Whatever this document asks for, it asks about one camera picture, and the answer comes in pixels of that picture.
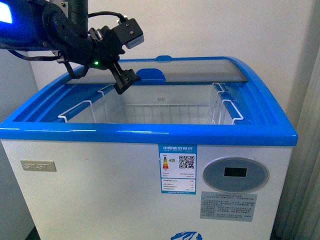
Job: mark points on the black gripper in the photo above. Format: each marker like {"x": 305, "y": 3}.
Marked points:
{"x": 107, "y": 48}

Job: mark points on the glass sliding freezer lid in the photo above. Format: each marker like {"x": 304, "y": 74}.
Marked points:
{"x": 193, "y": 70}

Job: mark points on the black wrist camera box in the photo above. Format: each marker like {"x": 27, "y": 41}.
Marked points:
{"x": 129, "y": 33}

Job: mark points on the white wire freezer basket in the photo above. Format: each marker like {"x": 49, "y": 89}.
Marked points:
{"x": 175, "y": 104}

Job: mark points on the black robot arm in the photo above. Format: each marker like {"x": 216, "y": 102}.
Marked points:
{"x": 78, "y": 39}

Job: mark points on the white chest freezer blue rim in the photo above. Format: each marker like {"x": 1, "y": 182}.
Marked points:
{"x": 132, "y": 181}

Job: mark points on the white ribbed curtain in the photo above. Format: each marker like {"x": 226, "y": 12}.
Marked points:
{"x": 298, "y": 213}

